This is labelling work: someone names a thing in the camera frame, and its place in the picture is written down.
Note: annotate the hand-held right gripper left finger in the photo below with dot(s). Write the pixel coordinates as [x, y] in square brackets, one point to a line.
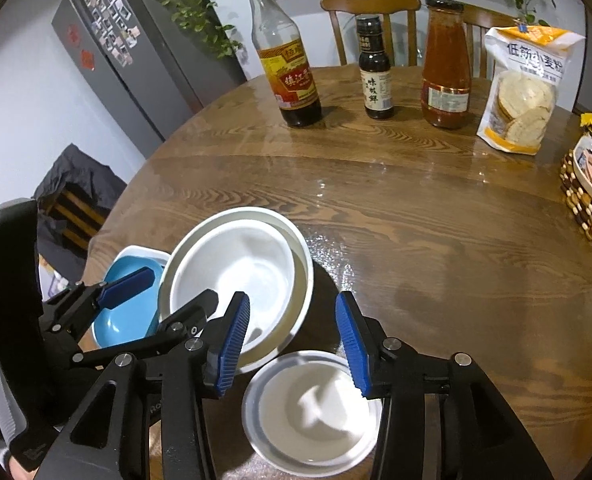
[233, 345]

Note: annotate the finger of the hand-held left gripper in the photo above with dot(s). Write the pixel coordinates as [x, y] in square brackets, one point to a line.
[126, 287]
[191, 312]

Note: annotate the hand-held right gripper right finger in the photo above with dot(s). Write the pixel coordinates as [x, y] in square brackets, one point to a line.
[351, 345]

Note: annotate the blue plate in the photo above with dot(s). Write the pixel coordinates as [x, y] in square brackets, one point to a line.
[126, 322]

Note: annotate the medium white bowl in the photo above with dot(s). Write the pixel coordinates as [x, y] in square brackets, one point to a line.
[246, 270]

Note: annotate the large white bowl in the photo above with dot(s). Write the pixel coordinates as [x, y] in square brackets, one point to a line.
[303, 280]

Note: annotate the small white bowl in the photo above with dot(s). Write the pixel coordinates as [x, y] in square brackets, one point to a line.
[306, 425]

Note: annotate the person's left forearm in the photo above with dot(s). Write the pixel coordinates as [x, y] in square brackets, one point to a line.
[3, 400]

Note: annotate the wooden chair with jacket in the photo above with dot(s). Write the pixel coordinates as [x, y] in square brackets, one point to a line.
[76, 220]

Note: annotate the dark jacket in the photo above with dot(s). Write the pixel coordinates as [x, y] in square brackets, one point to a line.
[76, 170]

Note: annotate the grey refrigerator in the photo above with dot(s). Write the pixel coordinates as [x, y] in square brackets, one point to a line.
[151, 75]

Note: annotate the red sticker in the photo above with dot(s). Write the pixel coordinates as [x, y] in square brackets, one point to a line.
[74, 34]
[88, 60]

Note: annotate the large vinegar bottle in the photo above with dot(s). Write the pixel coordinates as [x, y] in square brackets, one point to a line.
[288, 75]

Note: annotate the small dark sauce bottle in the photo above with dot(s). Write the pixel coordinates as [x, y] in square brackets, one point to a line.
[375, 85]

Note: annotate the beaded basket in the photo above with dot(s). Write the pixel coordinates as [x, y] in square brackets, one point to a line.
[583, 205]

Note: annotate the group of photo magnets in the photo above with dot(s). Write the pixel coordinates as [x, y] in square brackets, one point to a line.
[113, 15]

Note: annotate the red sauce bottle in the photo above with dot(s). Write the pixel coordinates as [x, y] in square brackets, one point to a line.
[445, 85]

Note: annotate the hanging green plant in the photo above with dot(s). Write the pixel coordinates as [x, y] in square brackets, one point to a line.
[196, 10]

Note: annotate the flour bag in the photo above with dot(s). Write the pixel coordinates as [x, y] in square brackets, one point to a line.
[525, 95]

